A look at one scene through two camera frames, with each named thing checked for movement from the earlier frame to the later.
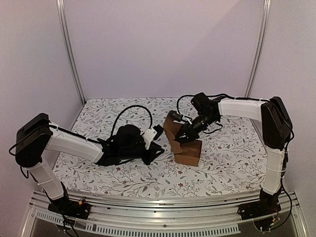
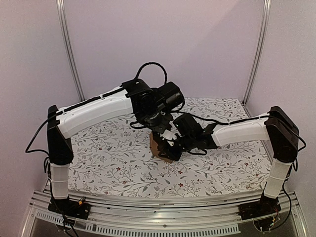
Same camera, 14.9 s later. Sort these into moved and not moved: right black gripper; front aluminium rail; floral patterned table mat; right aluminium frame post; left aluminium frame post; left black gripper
Moved: left black gripper; right black gripper
Not moved: floral patterned table mat; front aluminium rail; right aluminium frame post; left aluminium frame post
